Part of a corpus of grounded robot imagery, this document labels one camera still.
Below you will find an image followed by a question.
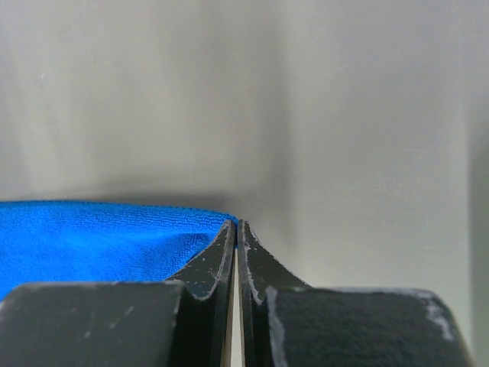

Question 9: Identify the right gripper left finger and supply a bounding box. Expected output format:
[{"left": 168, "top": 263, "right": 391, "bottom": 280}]
[{"left": 1, "top": 220, "right": 235, "bottom": 366}]

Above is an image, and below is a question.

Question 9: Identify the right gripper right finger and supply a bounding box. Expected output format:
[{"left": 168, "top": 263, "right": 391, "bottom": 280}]
[{"left": 237, "top": 220, "right": 473, "bottom": 366}]

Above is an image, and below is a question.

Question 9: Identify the blue towel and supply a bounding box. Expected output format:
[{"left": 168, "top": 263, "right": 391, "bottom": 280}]
[{"left": 1, "top": 200, "right": 237, "bottom": 297}]

